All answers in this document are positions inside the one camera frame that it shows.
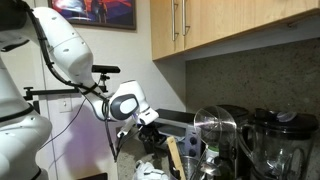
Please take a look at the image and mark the white crumpled towel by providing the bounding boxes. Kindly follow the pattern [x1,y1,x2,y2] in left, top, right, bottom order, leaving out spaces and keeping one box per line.
[132,160,169,180]

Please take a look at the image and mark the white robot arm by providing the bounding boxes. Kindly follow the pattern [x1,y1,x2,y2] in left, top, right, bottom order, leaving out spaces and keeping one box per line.
[0,0,158,180]

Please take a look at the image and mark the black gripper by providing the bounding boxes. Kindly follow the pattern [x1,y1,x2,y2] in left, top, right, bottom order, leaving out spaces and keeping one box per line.
[138,125,164,154]

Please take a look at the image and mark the framed colourful picture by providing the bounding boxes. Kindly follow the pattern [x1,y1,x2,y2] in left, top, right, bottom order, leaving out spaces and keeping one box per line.
[47,0,136,30]

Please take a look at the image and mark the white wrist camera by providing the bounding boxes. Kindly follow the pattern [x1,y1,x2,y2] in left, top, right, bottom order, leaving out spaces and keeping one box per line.
[117,118,136,138]

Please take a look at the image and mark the wooden upper cabinets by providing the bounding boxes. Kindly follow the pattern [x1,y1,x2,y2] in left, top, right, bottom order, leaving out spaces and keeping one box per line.
[150,0,320,60]

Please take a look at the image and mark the white light switch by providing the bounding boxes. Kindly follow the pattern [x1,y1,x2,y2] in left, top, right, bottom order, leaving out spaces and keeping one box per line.
[58,96,72,113]

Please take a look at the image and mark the black glass blender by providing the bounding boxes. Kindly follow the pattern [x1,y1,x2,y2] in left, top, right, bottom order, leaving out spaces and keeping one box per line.
[237,108,319,180]

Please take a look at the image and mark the wooden spatula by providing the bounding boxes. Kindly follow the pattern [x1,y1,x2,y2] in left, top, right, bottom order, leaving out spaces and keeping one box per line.
[167,136,186,180]

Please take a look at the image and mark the steel perforated utensil holder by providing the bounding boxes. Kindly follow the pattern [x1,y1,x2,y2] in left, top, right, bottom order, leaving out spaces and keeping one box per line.
[169,156,198,180]

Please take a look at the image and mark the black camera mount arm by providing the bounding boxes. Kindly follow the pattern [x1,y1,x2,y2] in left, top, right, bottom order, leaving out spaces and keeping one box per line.
[23,64,121,102]

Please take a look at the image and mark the black steel coffee maker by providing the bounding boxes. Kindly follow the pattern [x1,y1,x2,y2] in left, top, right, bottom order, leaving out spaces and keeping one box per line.
[221,105,251,180]

